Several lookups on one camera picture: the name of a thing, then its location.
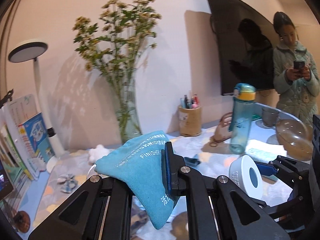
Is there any amber glass plate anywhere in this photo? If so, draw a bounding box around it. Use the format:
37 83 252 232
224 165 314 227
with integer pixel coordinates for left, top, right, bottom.
276 119 313 161

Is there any girl in green pyjamas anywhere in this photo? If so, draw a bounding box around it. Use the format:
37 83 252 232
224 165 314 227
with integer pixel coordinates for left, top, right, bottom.
273 12 319 126

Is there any teal drawstring cloth pouch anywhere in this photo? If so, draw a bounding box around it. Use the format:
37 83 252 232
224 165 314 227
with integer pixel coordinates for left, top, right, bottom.
94 131 179 230

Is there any small brown leather bag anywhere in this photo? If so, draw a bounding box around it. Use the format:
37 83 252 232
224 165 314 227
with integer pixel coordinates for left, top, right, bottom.
209 112 232 147

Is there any grey glass mug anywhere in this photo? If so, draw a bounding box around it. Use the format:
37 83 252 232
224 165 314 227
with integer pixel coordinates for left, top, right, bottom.
262 107 279 127

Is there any white fluffy plush toy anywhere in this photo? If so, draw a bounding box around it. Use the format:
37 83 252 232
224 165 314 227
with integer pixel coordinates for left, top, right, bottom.
88 145 111 165

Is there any teal water bottle yellow lid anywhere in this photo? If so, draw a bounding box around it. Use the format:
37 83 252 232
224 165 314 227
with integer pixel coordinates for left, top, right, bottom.
229 83 255 154

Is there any black smartphone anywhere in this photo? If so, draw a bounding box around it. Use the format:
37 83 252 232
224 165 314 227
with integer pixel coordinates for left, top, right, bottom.
293 60 305 70

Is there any wall mounted black television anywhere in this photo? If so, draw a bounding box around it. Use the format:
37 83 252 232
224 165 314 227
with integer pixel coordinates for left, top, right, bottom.
207 0 278 95

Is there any white desk lamp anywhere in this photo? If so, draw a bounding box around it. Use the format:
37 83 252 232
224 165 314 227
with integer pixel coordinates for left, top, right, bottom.
8 39 68 173

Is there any tablet screen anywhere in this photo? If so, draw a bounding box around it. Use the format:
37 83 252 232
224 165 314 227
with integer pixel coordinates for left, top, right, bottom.
0 161 14 200

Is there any glass vase with flowers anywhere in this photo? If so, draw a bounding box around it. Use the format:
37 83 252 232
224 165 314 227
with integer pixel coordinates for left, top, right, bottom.
73 0 162 143

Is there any stack of workbooks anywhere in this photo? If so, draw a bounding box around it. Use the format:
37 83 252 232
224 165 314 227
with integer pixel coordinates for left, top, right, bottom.
1 94 55 181

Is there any burlap pen holder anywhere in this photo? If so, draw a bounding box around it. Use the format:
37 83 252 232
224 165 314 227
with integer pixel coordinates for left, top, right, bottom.
178 106 202 137

